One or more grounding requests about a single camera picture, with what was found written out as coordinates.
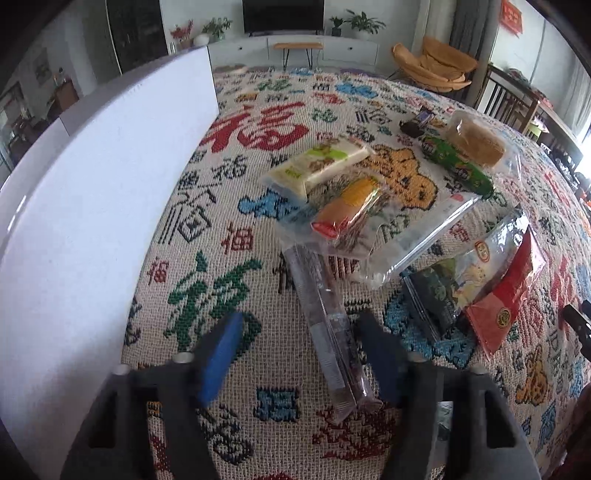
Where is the dark wooden chair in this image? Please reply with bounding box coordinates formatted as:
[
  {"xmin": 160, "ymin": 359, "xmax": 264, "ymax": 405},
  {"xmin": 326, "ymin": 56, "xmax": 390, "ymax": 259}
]
[{"xmin": 475, "ymin": 64, "xmax": 541, "ymax": 132}]

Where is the red snack packet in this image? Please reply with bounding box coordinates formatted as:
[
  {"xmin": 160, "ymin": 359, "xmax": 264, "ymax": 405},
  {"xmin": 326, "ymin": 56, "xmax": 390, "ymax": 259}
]
[{"xmin": 464, "ymin": 228, "xmax": 548, "ymax": 358}]

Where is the red wall hanging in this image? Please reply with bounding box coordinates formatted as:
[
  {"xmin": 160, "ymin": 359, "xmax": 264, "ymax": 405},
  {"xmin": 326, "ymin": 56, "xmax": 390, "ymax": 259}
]
[{"xmin": 501, "ymin": 0, "xmax": 525, "ymax": 34}]

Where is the leafy potted plant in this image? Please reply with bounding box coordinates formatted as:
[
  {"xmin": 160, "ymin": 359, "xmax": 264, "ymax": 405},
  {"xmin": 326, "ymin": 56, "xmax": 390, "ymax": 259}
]
[{"xmin": 202, "ymin": 17, "xmax": 233, "ymax": 43}]

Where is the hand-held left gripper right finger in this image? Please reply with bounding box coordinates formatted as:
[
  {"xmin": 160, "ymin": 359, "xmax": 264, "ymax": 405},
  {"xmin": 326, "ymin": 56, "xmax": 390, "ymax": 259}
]
[{"xmin": 353, "ymin": 309, "xmax": 541, "ymax": 480}]

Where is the white box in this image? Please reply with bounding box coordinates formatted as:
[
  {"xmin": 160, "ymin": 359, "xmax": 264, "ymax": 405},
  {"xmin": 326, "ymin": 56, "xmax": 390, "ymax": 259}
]
[{"xmin": 0, "ymin": 46, "xmax": 220, "ymax": 435}]

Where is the orange lounge chair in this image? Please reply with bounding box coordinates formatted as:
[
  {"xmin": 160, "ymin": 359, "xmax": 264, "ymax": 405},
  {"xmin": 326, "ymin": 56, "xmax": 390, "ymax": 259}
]
[{"xmin": 392, "ymin": 36, "xmax": 478, "ymax": 93}]

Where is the cream green rice cracker packet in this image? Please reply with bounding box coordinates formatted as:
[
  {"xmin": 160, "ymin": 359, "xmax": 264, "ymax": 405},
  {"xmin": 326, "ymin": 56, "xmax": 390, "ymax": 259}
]
[{"xmin": 261, "ymin": 136, "xmax": 377, "ymax": 199}]

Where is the black television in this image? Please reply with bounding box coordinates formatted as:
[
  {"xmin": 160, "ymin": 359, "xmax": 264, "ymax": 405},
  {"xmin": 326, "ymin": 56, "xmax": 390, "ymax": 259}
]
[{"xmin": 242, "ymin": 0, "xmax": 325, "ymax": 35}]

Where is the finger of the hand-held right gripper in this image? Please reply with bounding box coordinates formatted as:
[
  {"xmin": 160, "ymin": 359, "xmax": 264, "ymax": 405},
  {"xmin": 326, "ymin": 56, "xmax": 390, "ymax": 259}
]
[{"xmin": 561, "ymin": 300, "xmax": 591, "ymax": 356}]

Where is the long dark snack bar packet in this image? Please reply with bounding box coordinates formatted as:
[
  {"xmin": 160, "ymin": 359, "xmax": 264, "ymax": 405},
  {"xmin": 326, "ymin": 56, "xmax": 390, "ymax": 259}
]
[{"xmin": 281, "ymin": 244, "xmax": 384, "ymax": 425}]

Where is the dark chocolate bar packet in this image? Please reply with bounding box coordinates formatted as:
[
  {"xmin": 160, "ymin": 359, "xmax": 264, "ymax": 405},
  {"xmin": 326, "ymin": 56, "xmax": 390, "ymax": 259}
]
[{"xmin": 399, "ymin": 106, "xmax": 435, "ymax": 138}]

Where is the dark glass cabinet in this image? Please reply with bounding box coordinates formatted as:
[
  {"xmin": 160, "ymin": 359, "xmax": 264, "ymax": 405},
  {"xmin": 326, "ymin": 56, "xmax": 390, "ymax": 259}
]
[{"xmin": 106, "ymin": 0, "xmax": 167, "ymax": 75}]

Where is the dark green snack packet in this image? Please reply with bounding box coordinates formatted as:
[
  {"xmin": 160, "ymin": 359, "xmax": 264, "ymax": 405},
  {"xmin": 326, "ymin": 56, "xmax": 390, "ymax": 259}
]
[{"xmin": 402, "ymin": 258, "xmax": 472, "ymax": 342}]

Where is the wooden stool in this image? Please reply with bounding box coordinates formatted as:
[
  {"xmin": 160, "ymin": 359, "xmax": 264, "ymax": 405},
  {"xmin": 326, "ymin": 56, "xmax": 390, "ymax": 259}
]
[{"xmin": 273, "ymin": 41, "xmax": 324, "ymax": 71}]

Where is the orange snack in clear packet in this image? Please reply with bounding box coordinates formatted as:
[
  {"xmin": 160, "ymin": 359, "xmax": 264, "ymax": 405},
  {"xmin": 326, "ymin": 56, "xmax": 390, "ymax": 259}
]
[{"xmin": 277, "ymin": 173, "xmax": 414, "ymax": 261}]

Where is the large potted plant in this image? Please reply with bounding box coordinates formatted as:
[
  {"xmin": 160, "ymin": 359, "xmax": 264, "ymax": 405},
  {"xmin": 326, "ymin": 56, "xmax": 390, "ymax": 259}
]
[{"xmin": 344, "ymin": 10, "xmax": 386, "ymax": 38}]

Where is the bread in clear bag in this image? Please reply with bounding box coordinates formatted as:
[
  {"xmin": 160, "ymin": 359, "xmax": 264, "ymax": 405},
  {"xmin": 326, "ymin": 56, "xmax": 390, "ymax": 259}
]
[{"xmin": 443, "ymin": 109, "xmax": 522, "ymax": 174}]

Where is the grey curtain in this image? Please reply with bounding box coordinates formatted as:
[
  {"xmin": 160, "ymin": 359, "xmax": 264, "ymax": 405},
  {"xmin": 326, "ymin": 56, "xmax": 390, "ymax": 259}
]
[{"xmin": 450, "ymin": 0, "xmax": 499, "ymax": 61}]

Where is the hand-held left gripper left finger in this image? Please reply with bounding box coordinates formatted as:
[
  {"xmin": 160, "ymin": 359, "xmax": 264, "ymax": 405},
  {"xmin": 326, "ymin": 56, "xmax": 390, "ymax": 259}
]
[{"xmin": 60, "ymin": 311, "xmax": 245, "ymax": 480}]

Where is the green sausage packet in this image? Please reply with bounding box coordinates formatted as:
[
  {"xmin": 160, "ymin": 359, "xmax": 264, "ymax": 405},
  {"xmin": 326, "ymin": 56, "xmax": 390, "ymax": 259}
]
[{"xmin": 420, "ymin": 134, "xmax": 495, "ymax": 199}]

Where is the framed wall picture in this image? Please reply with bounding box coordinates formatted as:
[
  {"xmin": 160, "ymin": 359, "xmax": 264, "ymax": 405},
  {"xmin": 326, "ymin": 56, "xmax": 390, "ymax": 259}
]
[{"xmin": 34, "ymin": 51, "xmax": 51, "ymax": 86}]

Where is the white television cabinet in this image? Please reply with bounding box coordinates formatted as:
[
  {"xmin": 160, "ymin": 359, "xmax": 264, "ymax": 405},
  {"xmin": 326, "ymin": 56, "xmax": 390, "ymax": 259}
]
[{"xmin": 208, "ymin": 34, "xmax": 379, "ymax": 71}]

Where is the clear white snack packet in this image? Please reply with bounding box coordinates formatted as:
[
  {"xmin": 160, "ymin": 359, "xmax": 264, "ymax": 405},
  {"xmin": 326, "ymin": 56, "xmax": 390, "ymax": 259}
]
[{"xmin": 358, "ymin": 191, "xmax": 481, "ymax": 289}]

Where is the red flower arrangement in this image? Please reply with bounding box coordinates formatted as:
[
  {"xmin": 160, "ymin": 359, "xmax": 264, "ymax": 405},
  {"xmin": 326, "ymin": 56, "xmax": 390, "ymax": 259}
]
[{"xmin": 170, "ymin": 21, "xmax": 195, "ymax": 49}]

